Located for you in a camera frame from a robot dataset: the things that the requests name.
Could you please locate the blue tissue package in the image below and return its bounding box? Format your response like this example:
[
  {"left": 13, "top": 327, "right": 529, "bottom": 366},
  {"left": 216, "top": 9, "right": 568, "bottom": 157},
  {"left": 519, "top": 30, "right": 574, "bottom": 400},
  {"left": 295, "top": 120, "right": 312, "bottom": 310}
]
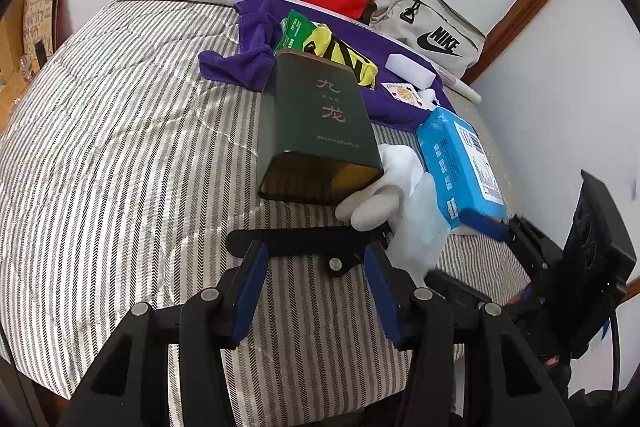
[{"left": 416, "top": 107, "right": 508, "bottom": 230}]

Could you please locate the green tissue pack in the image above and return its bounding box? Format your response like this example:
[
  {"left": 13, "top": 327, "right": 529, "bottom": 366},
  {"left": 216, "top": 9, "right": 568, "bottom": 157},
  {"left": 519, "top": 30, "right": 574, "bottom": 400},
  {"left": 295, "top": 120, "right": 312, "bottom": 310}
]
[{"left": 273, "top": 10, "right": 317, "bottom": 54}]

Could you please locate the phone on right gripper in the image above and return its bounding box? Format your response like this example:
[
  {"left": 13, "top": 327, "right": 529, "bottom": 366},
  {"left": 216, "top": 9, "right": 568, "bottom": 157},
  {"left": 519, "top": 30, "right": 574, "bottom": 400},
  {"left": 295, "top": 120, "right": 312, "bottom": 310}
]
[{"left": 563, "top": 170, "right": 637, "bottom": 303}]

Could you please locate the purple towel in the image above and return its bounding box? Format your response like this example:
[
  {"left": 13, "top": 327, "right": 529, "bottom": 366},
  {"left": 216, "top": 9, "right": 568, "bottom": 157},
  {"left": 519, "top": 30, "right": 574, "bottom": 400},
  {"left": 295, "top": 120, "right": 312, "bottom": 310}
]
[{"left": 197, "top": 0, "right": 458, "bottom": 134}]

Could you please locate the white eraser block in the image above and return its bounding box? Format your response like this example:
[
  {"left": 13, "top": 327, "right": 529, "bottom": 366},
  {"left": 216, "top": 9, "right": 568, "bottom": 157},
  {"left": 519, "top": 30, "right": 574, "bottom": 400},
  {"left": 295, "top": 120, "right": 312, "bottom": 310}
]
[{"left": 385, "top": 53, "right": 436, "bottom": 91}]

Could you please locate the dark green tea box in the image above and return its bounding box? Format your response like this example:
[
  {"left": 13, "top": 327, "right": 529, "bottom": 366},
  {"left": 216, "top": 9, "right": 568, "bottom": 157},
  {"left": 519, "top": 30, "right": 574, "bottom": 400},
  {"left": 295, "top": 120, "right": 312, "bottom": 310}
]
[{"left": 257, "top": 49, "right": 384, "bottom": 206}]

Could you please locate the striped mattress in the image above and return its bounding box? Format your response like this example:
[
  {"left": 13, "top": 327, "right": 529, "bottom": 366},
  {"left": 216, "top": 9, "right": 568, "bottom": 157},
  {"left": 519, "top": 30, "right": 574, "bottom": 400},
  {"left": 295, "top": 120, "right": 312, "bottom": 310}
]
[{"left": 0, "top": 0, "right": 532, "bottom": 427}]

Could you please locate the beige Nike bag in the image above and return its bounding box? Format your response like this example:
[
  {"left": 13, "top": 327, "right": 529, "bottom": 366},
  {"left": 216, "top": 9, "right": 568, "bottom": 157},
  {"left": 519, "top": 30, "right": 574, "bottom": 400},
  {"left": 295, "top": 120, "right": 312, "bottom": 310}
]
[{"left": 369, "top": 0, "right": 486, "bottom": 78}]

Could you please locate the yellow black pouch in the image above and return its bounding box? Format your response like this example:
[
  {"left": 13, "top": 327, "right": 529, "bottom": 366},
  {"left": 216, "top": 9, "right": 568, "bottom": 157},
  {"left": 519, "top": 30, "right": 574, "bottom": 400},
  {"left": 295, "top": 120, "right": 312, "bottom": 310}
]
[{"left": 303, "top": 25, "right": 378, "bottom": 90}]

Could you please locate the brown patterned box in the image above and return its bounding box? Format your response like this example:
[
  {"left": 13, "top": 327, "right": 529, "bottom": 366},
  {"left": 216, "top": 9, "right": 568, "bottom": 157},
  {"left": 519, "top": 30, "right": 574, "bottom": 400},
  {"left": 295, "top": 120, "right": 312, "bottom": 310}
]
[{"left": 22, "top": 0, "right": 61, "bottom": 72}]

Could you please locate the wooden door frame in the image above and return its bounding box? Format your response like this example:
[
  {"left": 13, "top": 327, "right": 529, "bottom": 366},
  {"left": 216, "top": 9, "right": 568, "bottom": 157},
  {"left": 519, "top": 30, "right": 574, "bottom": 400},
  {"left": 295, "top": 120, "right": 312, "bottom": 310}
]
[{"left": 462, "top": 0, "right": 550, "bottom": 86}]

